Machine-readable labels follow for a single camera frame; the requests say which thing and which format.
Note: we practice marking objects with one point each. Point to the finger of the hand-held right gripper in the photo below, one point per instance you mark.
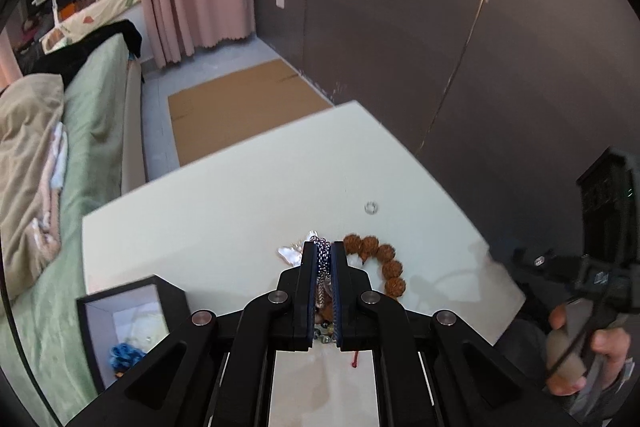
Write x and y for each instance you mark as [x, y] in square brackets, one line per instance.
[550, 263]

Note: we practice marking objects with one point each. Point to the black jewelry box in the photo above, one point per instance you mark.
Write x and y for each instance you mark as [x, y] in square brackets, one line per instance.
[170, 294]

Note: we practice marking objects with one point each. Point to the black garment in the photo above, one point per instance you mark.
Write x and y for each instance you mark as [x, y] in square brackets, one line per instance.
[100, 34]

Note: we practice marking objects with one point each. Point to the white butterfly pendant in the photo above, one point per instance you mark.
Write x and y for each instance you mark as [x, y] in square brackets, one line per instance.
[290, 253]

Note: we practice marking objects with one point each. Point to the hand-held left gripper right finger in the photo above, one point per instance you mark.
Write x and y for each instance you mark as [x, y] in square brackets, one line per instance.
[340, 287]

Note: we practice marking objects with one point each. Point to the flat brown cardboard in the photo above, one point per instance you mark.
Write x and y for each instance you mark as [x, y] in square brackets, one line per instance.
[240, 107]

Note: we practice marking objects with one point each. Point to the person's right hand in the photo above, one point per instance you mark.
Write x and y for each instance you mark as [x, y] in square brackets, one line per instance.
[560, 357]

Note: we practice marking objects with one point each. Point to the blue scrunchie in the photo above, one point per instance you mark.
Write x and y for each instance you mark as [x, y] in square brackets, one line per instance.
[125, 354]

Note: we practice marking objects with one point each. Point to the bed with green sheet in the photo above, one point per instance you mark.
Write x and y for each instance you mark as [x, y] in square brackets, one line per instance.
[95, 132]

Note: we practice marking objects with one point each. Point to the floral quilt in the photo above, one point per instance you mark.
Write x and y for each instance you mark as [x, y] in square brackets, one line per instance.
[100, 9]

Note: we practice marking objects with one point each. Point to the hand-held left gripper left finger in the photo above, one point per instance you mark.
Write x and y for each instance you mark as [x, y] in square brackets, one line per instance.
[312, 279]

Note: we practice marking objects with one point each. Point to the beige blanket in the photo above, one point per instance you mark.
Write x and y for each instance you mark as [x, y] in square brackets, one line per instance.
[25, 147]

